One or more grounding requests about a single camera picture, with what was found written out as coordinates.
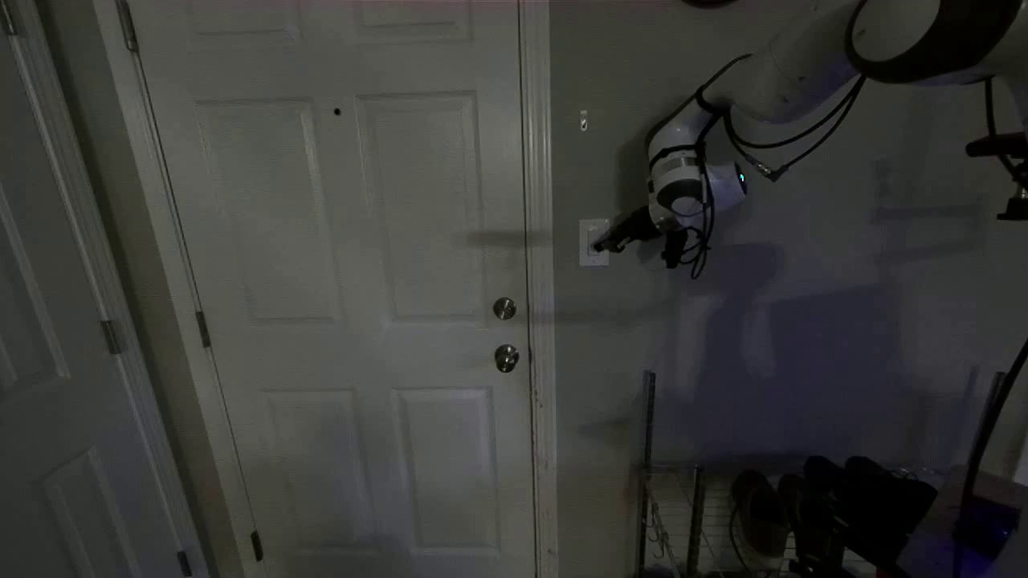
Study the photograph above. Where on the small black shoe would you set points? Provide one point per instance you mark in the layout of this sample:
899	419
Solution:
827	475

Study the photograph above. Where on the black slanted pole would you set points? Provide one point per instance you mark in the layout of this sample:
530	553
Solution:
982	450

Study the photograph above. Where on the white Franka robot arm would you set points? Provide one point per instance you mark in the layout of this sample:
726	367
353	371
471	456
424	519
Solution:
792	74

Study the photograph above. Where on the silver door knob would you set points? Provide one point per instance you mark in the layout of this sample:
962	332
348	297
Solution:
504	358

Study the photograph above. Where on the tan boot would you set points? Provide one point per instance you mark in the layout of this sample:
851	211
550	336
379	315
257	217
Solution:
804	530
758	514

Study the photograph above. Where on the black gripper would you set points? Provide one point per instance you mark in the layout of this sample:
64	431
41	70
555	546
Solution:
664	220

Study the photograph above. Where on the round dark wall fixture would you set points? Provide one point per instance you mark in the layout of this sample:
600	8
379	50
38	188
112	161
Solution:
708	1

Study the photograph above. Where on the white panelled interior door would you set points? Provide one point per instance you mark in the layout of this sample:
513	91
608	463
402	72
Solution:
51	373

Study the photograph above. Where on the black tripod with clamp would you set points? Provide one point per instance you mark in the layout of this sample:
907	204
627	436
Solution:
1006	146

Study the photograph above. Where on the silver deadbolt lock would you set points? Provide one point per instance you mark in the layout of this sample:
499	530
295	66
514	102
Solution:
501	310

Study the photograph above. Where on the white panelled entry door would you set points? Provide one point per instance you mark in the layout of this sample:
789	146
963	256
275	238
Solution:
353	323

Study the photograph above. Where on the tan wooden box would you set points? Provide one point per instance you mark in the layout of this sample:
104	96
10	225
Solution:
963	519

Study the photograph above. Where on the large black shoe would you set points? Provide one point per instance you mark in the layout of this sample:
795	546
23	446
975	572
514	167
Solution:
888	501

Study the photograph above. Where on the small white wall fitting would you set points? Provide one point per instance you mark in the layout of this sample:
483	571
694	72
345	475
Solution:
581	119

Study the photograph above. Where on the dark door hinge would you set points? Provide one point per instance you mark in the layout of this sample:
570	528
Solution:
257	546
125	23
112	336
183	565
199	325

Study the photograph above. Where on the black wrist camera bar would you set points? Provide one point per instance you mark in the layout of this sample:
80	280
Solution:
673	250

